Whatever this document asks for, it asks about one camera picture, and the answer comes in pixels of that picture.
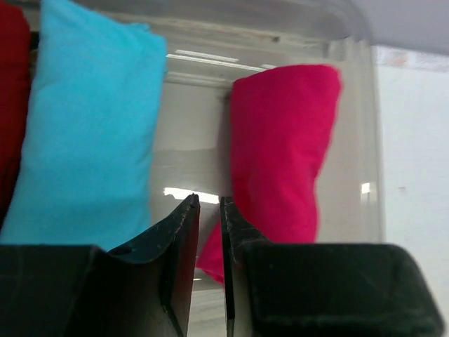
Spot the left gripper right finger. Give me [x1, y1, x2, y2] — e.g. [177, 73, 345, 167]
[220, 197, 445, 337]

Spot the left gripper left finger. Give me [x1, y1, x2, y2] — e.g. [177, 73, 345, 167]
[1, 194, 200, 336]

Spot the pink t shirt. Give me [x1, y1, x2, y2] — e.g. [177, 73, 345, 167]
[195, 63, 343, 284]

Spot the cyan rolled t shirt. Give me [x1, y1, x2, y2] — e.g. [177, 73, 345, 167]
[1, 1, 166, 250]

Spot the red rolled t shirt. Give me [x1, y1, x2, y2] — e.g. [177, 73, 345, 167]
[1, 1, 31, 221]

